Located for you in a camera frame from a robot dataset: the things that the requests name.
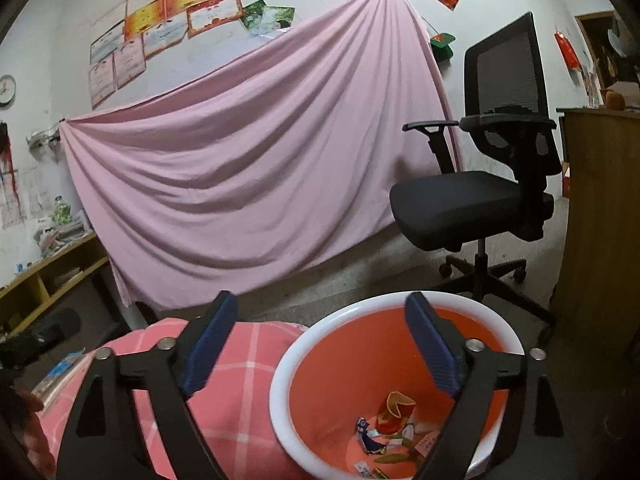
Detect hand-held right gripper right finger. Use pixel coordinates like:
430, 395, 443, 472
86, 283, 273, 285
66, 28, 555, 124
404, 291, 583, 480

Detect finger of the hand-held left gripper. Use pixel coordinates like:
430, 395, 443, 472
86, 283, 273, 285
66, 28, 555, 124
15, 307, 82, 361

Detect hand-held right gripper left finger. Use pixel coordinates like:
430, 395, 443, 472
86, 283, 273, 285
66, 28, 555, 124
55, 290, 240, 480

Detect blue silver wrapper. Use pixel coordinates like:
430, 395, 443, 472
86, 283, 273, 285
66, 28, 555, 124
354, 417, 388, 456

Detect orange bucket with white rim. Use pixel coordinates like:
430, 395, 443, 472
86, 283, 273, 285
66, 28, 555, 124
269, 291, 526, 480

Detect green wrapper scrap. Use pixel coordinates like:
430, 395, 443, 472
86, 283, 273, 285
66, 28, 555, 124
372, 452, 416, 466

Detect person's left hand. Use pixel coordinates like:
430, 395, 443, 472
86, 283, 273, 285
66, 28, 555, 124
0, 385, 48, 466

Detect pink checked tablecloth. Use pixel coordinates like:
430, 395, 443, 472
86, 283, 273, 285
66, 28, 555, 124
30, 317, 313, 480

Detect blue cover book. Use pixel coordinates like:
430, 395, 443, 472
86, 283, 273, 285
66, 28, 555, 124
31, 350, 88, 401

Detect papers in shelf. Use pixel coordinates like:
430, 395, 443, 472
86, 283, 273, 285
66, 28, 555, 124
50, 267, 83, 288

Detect stack of books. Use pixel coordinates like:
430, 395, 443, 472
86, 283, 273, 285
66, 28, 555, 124
34, 220, 93, 257

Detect glass jar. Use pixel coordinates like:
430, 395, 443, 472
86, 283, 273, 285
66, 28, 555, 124
51, 196, 75, 226

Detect black office chair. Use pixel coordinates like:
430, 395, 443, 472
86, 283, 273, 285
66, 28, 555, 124
389, 11, 563, 333

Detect red tassel hanging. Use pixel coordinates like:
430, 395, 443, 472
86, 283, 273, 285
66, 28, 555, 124
0, 120, 23, 211

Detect pink hanging sheet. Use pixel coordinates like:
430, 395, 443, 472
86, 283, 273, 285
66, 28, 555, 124
59, 0, 463, 313

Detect wooden desk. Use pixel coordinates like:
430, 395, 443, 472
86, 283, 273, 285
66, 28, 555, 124
550, 107, 640, 361

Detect green hanging ornament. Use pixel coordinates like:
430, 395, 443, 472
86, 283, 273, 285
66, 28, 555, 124
430, 32, 457, 63

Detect red hanging decoration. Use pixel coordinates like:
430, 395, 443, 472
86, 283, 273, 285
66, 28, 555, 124
554, 31, 582, 70

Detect green landscape photo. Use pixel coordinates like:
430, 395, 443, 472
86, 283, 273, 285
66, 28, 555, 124
240, 0, 266, 31
260, 6, 297, 36

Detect dark framed picture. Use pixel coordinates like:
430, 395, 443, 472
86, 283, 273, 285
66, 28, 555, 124
574, 10, 631, 106

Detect wooden wall shelf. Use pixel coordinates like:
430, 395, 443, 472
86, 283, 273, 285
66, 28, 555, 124
0, 232, 108, 331

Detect white wall papers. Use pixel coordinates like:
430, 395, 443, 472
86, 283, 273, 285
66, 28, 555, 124
0, 165, 51, 231

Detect metal wall rack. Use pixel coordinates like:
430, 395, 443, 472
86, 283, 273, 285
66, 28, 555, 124
26, 127, 63, 150

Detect group of wall certificates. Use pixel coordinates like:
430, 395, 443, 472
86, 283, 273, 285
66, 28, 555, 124
87, 0, 273, 109

